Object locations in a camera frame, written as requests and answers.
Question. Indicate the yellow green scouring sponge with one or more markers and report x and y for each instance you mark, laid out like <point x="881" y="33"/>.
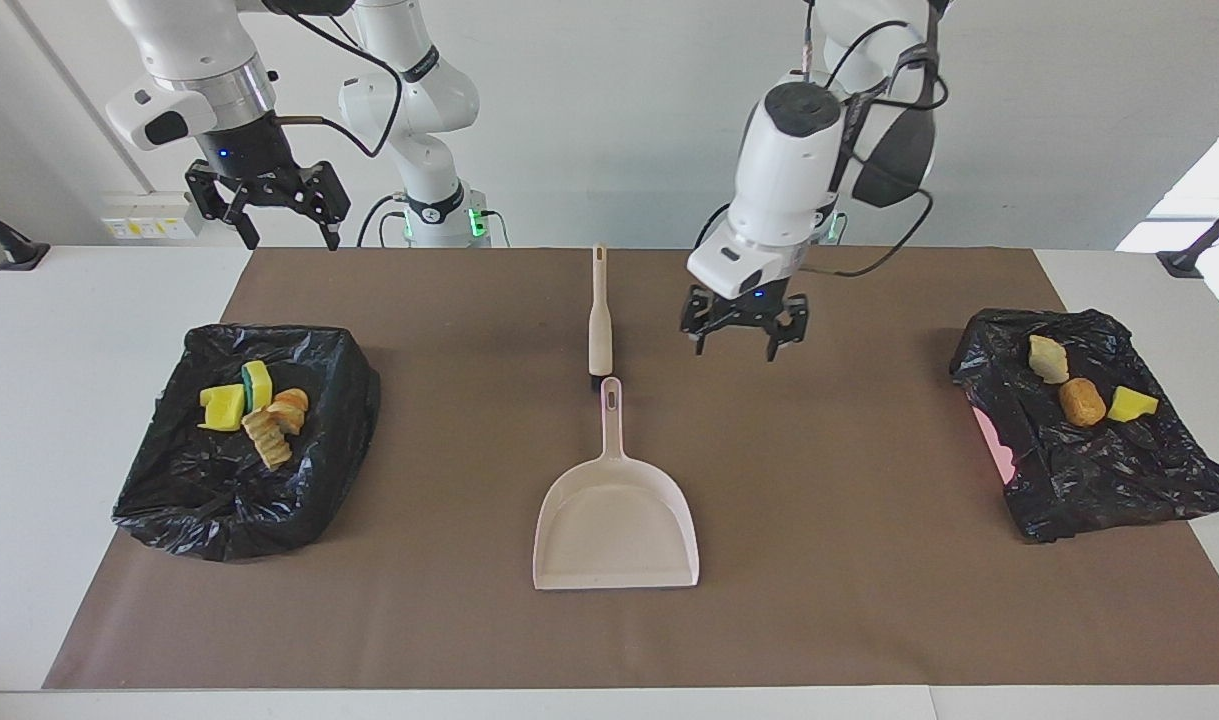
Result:
<point x="257" y="385"/>

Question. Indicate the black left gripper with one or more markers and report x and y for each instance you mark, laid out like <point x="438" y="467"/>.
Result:
<point x="751" y="305"/>

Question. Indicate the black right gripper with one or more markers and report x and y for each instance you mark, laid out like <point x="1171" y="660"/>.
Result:
<point x="254" y="165"/>

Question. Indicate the beige plastic dustpan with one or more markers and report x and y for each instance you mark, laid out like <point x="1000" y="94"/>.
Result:
<point x="617" y="530"/>

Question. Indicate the beige hand brush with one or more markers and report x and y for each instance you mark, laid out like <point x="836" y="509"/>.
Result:
<point x="600" y="320"/>

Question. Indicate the yellow wavy sponge piece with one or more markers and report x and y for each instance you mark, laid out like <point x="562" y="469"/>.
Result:
<point x="222" y="408"/>

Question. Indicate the pink plastic bin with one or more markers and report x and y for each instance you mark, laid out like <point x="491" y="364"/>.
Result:
<point x="991" y="435"/>

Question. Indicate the grey wall conduit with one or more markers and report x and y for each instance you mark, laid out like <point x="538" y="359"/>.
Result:
<point x="83" y="95"/>

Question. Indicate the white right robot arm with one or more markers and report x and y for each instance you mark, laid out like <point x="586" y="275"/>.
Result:
<point x="199" y="60"/>

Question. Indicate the yellow wedge sponge piece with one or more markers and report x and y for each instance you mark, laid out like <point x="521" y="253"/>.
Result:
<point x="1131" y="405"/>

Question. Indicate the crumpled black trash bag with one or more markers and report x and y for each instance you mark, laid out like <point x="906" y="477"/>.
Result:
<point x="1089" y="470"/>

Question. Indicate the black bag lined open bin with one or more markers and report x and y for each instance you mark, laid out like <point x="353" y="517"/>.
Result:
<point x="249" y="500"/>

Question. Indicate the black camera stand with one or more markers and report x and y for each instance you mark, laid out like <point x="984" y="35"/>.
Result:
<point x="1204" y="240"/>
<point x="4" y="240"/>

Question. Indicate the white wall socket box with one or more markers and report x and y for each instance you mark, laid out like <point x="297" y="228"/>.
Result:
<point x="149" y="215"/>

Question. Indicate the orange striped croissant piece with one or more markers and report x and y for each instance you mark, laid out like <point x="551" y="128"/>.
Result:
<point x="291" y="410"/>

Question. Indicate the greenish striped croissant piece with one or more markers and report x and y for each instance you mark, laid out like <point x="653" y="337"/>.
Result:
<point x="267" y="438"/>

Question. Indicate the pale pastry piece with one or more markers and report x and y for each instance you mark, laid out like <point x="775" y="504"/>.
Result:
<point x="1048" y="360"/>

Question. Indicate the brown paper table mat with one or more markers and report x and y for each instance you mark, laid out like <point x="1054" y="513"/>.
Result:
<point x="569" y="640"/>

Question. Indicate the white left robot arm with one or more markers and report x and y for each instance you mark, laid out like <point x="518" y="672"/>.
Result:
<point x="789" y="170"/>

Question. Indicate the brown bread roll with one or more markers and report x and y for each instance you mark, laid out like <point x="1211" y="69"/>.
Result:
<point x="1082" y="403"/>

